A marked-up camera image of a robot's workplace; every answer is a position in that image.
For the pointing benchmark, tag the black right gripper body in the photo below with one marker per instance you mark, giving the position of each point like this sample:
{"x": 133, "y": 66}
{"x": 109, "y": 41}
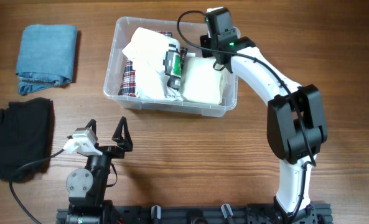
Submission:
{"x": 208, "y": 41}

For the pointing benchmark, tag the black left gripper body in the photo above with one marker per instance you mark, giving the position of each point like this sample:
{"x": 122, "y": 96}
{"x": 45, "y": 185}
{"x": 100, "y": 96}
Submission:
{"x": 112, "y": 152}

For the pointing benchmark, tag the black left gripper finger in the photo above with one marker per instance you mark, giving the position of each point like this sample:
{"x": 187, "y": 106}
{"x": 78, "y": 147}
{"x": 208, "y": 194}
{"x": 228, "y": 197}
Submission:
{"x": 92, "y": 124}
{"x": 122, "y": 136}

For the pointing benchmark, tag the red navy plaid shirt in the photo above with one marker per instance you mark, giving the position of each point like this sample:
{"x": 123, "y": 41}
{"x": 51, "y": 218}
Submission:
{"x": 128, "y": 81}

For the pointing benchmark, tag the cream cloth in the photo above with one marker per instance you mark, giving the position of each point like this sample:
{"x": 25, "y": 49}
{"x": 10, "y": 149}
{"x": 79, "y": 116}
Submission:
{"x": 201, "y": 83}

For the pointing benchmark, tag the white printed t-shirt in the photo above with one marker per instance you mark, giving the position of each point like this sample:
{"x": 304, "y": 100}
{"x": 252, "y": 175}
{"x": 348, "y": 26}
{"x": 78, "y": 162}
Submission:
{"x": 150, "y": 62}

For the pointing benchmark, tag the black garment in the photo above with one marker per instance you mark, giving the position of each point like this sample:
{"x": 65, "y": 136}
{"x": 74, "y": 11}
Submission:
{"x": 24, "y": 134}

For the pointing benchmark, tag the blue denim jeans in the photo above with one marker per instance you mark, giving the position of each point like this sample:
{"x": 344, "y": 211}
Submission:
{"x": 46, "y": 57}

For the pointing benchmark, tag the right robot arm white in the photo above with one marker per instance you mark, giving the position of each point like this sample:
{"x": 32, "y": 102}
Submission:
{"x": 296, "y": 126}

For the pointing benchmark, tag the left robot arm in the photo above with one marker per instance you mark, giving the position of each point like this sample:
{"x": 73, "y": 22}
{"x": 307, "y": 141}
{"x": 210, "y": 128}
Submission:
{"x": 87, "y": 186}

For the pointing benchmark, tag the clear plastic storage bin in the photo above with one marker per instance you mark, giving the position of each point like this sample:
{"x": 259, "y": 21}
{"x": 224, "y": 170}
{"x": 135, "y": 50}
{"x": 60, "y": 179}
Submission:
{"x": 124, "y": 29}

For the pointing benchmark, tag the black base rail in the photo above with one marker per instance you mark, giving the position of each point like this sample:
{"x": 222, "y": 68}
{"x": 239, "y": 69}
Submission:
{"x": 251, "y": 213}

